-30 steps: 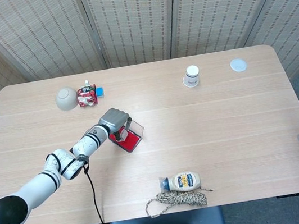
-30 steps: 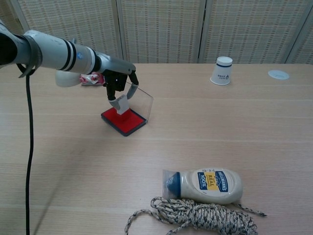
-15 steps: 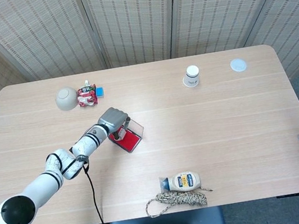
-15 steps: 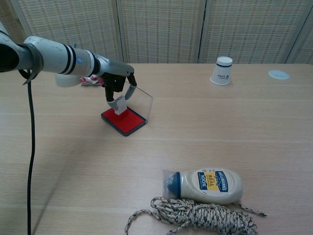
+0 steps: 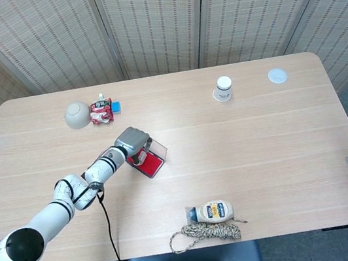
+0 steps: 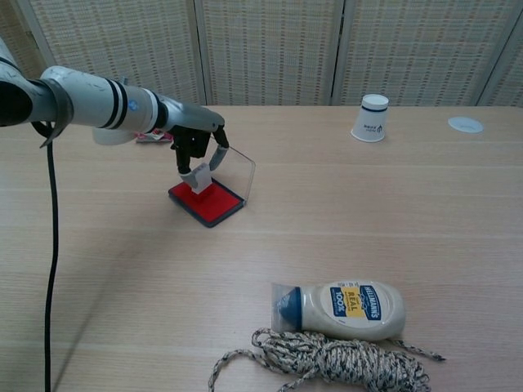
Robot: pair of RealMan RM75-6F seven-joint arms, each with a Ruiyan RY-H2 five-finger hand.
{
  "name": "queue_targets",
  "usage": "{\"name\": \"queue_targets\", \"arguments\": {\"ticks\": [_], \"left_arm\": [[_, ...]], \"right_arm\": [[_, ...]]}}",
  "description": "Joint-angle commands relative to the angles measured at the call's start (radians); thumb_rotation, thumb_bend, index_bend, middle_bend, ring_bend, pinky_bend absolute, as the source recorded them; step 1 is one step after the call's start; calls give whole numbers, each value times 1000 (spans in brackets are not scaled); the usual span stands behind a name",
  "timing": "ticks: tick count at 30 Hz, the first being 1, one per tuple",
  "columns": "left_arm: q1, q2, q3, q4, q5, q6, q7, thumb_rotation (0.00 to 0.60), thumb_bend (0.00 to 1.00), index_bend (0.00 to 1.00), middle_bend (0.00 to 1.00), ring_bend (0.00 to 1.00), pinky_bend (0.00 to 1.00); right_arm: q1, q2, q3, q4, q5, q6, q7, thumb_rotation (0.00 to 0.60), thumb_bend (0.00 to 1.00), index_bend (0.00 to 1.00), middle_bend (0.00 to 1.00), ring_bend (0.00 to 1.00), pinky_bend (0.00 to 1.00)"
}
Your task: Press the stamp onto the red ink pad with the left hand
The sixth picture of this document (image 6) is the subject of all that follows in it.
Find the small red white cube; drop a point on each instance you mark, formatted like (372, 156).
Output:
(201, 178)

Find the red crumpled snack pouch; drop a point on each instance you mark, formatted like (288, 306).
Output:
(151, 138)

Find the mayonnaise squeeze bottle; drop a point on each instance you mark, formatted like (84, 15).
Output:
(351, 308)

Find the red ink pad case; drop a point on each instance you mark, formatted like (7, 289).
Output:
(204, 204)

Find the white round table grommet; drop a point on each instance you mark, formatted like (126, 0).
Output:
(465, 124)

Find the white upturned paper cup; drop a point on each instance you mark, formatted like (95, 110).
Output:
(371, 120)

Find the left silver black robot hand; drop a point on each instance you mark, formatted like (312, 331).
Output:
(192, 122)

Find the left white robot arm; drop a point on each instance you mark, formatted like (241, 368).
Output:
(90, 102)

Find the woven folding screen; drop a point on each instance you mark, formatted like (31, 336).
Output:
(269, 49)

